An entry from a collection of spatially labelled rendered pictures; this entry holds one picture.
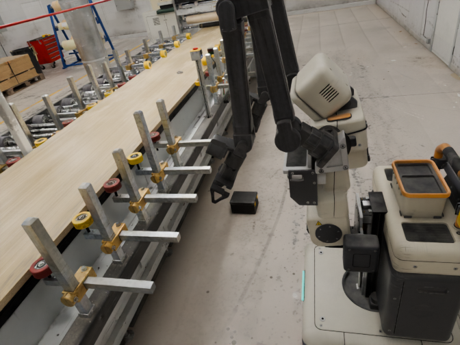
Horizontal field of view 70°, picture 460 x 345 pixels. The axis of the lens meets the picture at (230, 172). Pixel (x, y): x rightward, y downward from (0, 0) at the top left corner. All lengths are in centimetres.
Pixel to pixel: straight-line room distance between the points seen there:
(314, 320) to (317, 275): 25
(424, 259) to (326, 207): 36
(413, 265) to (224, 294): 120
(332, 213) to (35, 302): 117
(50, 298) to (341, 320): 123
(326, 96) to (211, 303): 147
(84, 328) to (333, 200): 100
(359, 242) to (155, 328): 131
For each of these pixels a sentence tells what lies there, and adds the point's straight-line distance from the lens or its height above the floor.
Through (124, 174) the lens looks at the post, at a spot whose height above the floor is 99.
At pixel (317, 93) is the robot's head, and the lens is 107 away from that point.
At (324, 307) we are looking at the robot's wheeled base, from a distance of 171.
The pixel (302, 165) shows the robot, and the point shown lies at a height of 104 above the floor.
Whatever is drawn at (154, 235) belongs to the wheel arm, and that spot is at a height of 83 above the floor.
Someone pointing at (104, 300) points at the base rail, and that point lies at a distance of 142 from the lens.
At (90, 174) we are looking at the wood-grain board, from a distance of 182.
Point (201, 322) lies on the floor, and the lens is 207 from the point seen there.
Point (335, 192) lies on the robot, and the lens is 131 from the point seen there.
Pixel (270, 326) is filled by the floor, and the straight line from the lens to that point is 199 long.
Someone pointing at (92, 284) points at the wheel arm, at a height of 83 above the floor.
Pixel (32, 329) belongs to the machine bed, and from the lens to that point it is 152.
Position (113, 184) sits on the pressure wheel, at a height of 91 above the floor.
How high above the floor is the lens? 169
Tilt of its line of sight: 32 degrees down
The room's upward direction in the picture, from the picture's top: 11 degrees counter-clockwise
